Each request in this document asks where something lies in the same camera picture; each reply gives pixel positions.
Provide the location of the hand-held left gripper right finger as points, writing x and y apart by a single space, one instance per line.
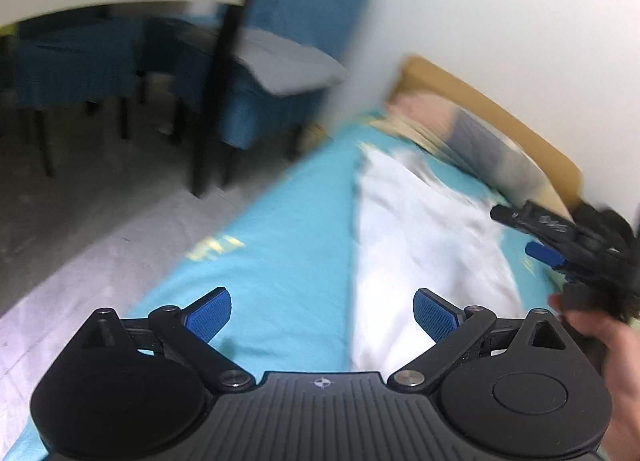
435 313

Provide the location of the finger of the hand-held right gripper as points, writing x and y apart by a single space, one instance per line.
530 222
545 253

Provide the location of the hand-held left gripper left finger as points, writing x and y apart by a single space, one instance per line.
210 313

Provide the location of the white t-shirt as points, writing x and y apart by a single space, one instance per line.
425 241

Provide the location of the person's right forearm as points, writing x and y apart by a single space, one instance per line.
625 441

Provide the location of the person's right hand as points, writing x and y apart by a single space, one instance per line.
620 356

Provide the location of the colour block pillow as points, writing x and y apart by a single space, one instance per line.
475 141

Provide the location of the bed with turquoise printed sheet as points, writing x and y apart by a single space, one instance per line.
290 241

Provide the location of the tan bed headboard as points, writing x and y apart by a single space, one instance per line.
500 106

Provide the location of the grey seat cushion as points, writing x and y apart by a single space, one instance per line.
285 61

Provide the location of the dark blue covered chair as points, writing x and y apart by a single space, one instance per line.
75 56

